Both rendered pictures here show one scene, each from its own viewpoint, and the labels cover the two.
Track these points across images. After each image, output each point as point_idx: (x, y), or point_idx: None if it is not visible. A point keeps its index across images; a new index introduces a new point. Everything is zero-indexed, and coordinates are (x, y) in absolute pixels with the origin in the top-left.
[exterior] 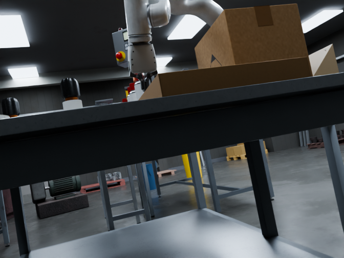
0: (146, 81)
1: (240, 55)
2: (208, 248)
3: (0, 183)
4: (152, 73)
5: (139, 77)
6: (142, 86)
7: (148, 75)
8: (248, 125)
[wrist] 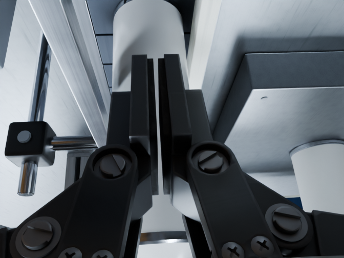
0: (143, 130)
1: None
2: None
3: None
4: (14, 257)
5: (253, 202)
6: (194, 106)
7: (91, 215)
8: None
